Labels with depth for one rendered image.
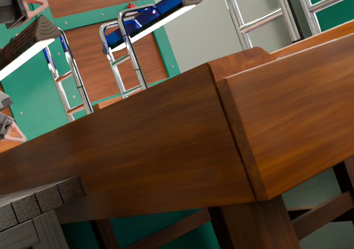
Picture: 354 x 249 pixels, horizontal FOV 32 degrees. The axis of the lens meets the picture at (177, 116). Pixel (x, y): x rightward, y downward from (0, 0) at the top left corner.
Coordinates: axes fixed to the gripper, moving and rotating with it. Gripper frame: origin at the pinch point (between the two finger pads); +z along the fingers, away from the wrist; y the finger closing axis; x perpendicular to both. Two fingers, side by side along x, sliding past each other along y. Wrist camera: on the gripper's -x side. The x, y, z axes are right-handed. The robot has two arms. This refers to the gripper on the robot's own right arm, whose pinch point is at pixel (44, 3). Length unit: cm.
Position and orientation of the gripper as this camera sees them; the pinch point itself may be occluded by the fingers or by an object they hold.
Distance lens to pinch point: 155.8
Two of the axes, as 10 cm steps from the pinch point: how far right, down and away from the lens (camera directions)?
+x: 3.3, 9.4, 0.0
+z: 7.5, -2.6, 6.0
